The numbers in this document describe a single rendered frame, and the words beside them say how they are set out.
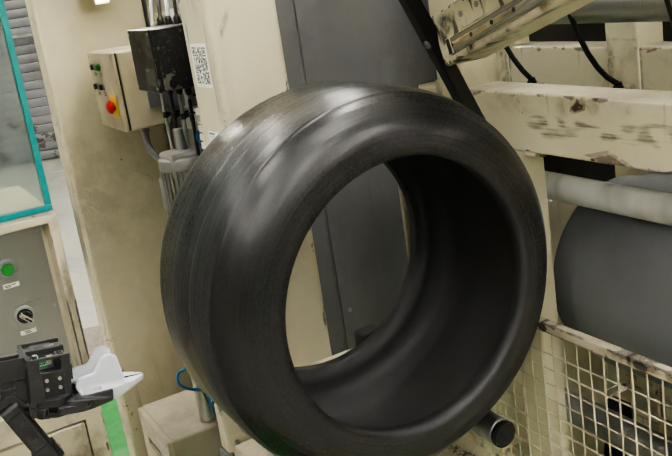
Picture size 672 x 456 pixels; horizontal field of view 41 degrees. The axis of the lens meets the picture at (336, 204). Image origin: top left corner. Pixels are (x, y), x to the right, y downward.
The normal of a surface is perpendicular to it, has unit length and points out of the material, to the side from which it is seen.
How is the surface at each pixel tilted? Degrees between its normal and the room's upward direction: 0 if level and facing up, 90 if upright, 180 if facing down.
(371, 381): 37
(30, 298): 90
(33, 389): 90
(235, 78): 90
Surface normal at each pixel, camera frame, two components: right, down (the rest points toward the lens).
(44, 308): 0.48, 0.15
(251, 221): -0.25, -0.18
